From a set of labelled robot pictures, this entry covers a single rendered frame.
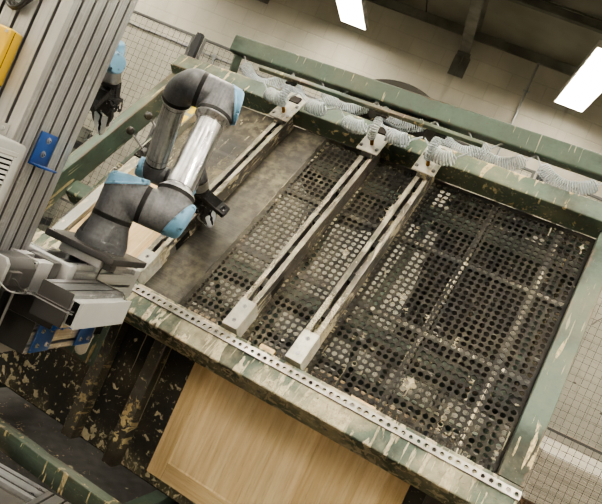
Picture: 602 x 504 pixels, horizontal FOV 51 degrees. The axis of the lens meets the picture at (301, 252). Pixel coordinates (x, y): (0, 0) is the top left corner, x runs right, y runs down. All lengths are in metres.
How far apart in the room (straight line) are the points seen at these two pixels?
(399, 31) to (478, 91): 1.16
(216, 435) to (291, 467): 0.31
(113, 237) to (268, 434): 0.95
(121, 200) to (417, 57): 6.22
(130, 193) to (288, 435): 1.04
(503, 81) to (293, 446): 6.04
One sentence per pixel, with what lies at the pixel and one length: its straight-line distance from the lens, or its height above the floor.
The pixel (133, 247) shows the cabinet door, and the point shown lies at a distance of 2.58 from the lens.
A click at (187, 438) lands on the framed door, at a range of 2.53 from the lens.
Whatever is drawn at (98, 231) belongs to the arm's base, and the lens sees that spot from 1.87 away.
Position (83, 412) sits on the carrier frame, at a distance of 2.74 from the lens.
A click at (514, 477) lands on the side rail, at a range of 2.05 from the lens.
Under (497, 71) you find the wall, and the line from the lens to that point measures 7.80.
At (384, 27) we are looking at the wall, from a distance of 7.94.
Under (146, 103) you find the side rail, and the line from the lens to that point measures 3.20.
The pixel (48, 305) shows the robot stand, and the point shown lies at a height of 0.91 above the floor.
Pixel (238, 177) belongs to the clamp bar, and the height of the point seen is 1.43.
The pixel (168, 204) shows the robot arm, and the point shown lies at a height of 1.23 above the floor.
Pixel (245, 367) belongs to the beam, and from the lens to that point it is 2.14.
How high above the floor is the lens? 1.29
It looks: 1 degrees down
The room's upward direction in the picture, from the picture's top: 24 degrees clockwise
